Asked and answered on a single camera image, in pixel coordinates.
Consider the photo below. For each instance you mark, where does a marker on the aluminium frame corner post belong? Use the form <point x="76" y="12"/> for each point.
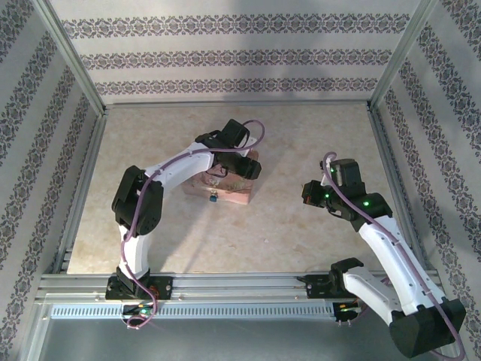
<point x="73" y="62"/>
<point x="404" y="56"/>

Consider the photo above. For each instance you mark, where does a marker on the aluminium frame rail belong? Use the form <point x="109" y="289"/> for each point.
<point x="236" y="105"/>
<point x="384" y="150"/>
<point x="83" y="188"/>

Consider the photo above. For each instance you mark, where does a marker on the pink illustrated tin box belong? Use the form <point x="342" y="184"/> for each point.
<point x="233" y="193"/>

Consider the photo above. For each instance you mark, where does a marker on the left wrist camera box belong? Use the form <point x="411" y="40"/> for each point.
<point x="235" y="131"/>

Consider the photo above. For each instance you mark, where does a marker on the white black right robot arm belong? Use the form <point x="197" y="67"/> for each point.
<point x="383" y="286"/>

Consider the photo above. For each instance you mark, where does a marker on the small blue padlock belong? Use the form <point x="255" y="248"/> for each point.
<point x="213" y="198"/>

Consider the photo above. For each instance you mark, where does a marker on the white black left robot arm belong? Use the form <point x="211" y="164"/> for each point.
<point x="137" y="248"/>

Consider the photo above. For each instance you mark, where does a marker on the grey metal sheet panel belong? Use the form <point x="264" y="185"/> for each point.
<point x="225" y="338"/>

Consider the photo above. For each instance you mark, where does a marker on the wide aluminium mounting rail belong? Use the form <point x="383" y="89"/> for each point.
<point x="233" y="286"/>

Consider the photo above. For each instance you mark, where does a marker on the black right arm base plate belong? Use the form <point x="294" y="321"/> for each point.
<point x="315" y="287"/>

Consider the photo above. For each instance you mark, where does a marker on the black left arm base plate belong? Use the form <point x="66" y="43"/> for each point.
<point x="163" y="287"/>

